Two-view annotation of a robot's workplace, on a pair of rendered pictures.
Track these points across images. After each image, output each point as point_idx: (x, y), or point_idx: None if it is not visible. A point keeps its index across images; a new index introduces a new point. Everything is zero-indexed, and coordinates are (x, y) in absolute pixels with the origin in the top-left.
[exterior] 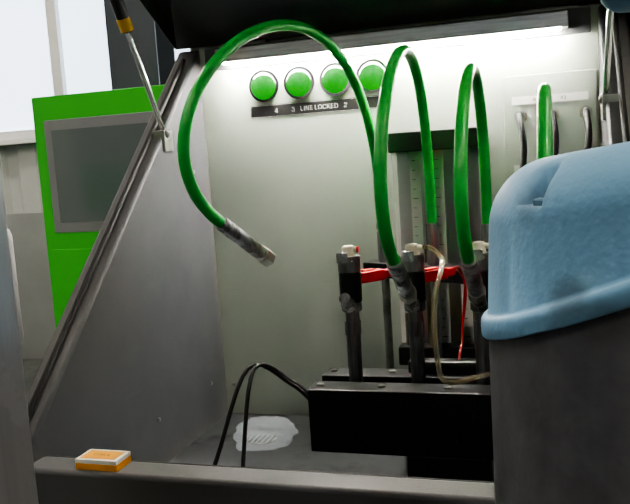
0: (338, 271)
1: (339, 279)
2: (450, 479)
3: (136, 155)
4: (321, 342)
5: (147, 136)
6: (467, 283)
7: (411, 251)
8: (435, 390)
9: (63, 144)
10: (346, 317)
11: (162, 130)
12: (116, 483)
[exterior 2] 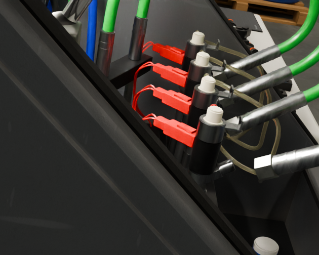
0: (215, 142)
1: (215, 151)
2: None
3: (128, 134)
4: None
5: (87, 58)
6: (257, 92)
7: (233, 85)
8: (210, 197)
9: None
10: (204, 187)
11: (80, 23)
12: None
